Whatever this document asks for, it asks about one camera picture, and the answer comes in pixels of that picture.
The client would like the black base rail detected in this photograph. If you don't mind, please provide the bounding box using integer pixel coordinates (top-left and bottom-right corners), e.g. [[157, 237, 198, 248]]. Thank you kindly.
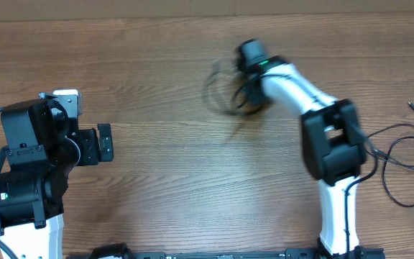
[[66, 241, 386, 259]]

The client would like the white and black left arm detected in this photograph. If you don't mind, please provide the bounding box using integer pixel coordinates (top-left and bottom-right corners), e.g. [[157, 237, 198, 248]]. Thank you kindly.
[[0, 99, 114, 258]]

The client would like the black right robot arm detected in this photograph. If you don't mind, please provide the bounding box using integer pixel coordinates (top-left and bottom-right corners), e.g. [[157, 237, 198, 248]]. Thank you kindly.
[[236, 39, 367, 258]]

